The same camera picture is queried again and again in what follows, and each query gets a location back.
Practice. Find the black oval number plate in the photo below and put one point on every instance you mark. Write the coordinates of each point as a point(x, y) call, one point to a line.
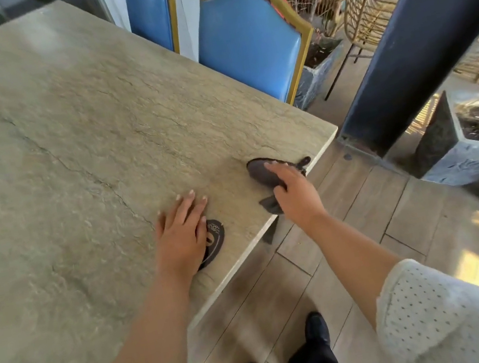
point(217, 237)

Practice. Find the dark grey cloth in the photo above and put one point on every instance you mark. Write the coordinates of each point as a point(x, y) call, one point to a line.
point(261, 173)

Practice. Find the person's right forearm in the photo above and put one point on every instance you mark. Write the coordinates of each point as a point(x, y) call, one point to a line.
point(353, 260)

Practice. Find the blue padded chair gold frame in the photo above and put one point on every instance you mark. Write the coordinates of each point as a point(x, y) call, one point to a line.
point(149, 11)
point(248, 40)

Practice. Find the black pillar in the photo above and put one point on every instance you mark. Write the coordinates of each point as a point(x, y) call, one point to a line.
point(418, 44)

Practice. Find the white dotted right sleeve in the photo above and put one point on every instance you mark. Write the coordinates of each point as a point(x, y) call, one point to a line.
point(450, 322)

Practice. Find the person's left hand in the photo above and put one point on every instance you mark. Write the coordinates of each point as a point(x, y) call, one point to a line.
point(181, 243)

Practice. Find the grey stone table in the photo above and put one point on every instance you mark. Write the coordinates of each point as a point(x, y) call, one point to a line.
point(59, 172)

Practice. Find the black right shoe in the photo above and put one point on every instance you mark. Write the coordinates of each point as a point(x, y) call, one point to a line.
point(316, 328)

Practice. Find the person's left forearm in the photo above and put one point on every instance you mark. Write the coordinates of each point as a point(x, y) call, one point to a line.
point(159, 329)

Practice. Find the grey stone planter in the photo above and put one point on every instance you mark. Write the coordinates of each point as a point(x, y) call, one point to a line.
point(469, 159)
point(317, 70)

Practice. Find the person's right hand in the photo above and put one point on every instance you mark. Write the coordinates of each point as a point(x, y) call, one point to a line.
point(299, 198)

